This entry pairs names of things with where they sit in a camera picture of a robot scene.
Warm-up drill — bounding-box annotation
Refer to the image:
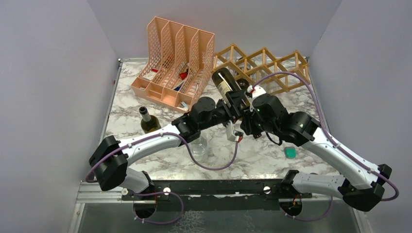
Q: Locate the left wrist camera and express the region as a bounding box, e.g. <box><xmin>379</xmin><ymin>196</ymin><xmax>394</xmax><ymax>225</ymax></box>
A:
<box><xmin>225</xmin><ymin>120</ymin><xmax>243</xmax><ymax>142</ymax></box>

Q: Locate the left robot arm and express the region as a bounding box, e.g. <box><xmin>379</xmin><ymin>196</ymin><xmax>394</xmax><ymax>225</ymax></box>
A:
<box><xmin>86</xmin><ymin>90</ymin><xmax>246</xmax><ymax>200</ymax></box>

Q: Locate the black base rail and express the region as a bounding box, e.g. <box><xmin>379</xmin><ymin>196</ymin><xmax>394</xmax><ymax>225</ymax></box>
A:
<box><xmin>121</xmin><ymin>178</ymin><xmax>312</xmax><ymax>212</ymax></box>

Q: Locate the red object in organizer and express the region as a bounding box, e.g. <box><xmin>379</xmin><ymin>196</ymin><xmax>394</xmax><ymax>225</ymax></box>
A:
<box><xmin>179</xmin><ymin>72</ymin><xmax>188</xmax><ymax>80</ymax></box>

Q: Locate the wooden wine rack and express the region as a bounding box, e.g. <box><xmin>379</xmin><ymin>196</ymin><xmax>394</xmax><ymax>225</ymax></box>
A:
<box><xmin>213</xmin><ymin>43</ymin><xmax>311</xmax><ymax>95</ymax></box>

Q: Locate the small clear glass bottle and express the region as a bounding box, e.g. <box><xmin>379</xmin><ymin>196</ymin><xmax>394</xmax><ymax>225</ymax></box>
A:
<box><xmin>223</xmin><ymin>50</ymin><xmax>237</xmax><ymax>63</ymax></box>

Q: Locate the tall clear glass bottle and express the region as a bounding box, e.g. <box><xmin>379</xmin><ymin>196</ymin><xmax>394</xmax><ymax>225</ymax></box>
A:
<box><xmin>252</xmin><ymin>57</ymin><xmax>266</xmax><ymax>82</ymax></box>

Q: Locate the dark wine bottle with label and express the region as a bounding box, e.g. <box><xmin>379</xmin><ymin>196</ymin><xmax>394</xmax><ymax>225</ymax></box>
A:
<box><xmin>236</xmin><ymin>63</ymin><xmax>250</xmax><ymax>90</ymax></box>

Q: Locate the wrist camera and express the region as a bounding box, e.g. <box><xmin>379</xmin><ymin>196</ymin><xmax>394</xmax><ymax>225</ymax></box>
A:
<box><xmin>225</xmin><ymin>120</ymin><xmax>243</xmax><ymax>142</ymax></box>
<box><xmin>245</xmin><ymin>85</ymin><xmax>267</xmax><ymax>112</ymax></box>

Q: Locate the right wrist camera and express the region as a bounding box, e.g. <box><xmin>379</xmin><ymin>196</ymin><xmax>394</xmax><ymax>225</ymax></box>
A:
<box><xmin>245</xmin><ymin>85</ymin><xmax>267</xmax><ymax>112</ymax></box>

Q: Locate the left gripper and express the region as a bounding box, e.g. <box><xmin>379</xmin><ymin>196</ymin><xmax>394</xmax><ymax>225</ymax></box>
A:
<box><xmin>199</xmin><ymin>90</ymin><xmax>244</xmax><ymax>131</ymax></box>

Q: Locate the round clear bottle with cap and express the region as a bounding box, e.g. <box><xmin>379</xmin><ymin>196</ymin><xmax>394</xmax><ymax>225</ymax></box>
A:
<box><xmin>189</xmin><ymin>135</ymin><xmax>209</xmax><ymax>163</ymax></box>

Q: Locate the pink plastic file organizer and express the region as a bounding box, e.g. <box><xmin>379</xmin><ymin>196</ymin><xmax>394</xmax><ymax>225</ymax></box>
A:
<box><xmin>131</xmin><ymin>17</ymin><xmax>215</xmax><ymax>113</ymax></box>

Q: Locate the green sponge block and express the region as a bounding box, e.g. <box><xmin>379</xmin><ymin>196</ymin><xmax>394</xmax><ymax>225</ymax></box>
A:
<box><xmin>284</xmin><ymin>147</ymin><xmax>296</xmax><ymax>159</ymax></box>

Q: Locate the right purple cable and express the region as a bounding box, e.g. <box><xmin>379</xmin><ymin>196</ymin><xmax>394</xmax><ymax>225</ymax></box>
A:
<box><xmin>251</xmin><ymin>71</ymin><xmax>400</xmax><ymax>222</ymax></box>

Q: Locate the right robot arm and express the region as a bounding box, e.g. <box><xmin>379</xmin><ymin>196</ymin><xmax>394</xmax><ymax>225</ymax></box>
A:
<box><xmin>241</xmin><ymin>91</ymin><xmax>392</xmax><ymax>212</ymax></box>

